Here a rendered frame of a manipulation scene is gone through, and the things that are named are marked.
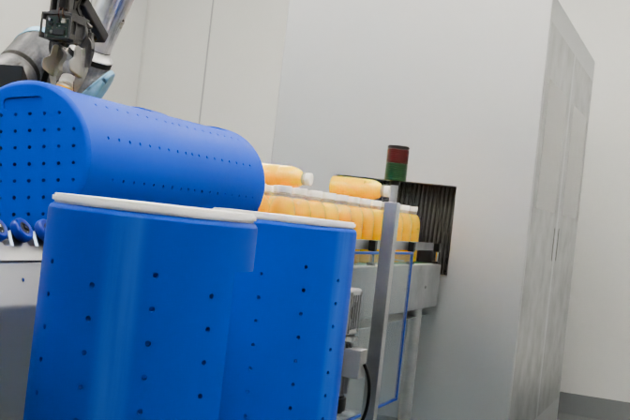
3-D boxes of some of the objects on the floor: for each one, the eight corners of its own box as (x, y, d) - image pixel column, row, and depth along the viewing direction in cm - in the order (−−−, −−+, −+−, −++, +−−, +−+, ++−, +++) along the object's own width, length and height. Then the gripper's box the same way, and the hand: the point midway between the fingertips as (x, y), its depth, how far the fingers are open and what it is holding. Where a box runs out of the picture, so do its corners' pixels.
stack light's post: (340, 592, 320) (383, 201, 322) (344, 589, 324) (387, 202, 326) (353, 596, 318) (397, 202, 321) (358, 592, 322) (401, 202, 325)
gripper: (36, -20, 231) (22, 84, 231) (85, -18, 228) (72, 88, 227) (58, -10, 240) (46, 91, 239) (107, -8, 236) (95, 95, 235)
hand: (67, 85), depth 236 cm, fingers closed on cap, 4 cm apart
